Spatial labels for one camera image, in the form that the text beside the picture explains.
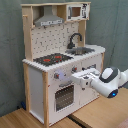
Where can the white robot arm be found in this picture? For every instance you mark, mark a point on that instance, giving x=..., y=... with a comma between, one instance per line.
x=106, y=83

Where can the white dishwasher door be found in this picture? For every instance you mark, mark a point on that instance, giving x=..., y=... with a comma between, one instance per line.
x=89, y=94

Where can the black toy faucet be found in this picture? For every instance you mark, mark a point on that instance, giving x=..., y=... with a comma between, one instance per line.
x=72, y=41

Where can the left oven knob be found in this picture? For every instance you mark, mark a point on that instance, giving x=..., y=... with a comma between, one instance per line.
x=56, y=75

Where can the oven knob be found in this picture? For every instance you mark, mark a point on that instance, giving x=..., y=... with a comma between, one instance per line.
x=56, y=75
x=74, y=69

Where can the wooden toy kitchen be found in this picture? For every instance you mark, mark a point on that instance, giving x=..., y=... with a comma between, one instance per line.
x=46, y=40

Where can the toy microwave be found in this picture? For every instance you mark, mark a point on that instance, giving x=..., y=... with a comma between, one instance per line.
x=78, y=11

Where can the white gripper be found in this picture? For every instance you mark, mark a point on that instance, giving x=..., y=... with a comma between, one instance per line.
x=84, y=78

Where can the right oven knob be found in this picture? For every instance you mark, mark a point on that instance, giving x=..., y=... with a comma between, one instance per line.
x=74, y=69

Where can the grey range hood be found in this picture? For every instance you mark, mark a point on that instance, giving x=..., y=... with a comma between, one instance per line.
x=48, y=18

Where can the grey toy sink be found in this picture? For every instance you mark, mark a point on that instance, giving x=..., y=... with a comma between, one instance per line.
x=79, y=51

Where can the white oven door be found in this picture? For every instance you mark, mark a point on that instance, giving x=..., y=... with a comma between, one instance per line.
x=63, y=100

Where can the black toy stovetop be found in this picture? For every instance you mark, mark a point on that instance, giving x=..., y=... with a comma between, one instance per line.
x=52, y=59

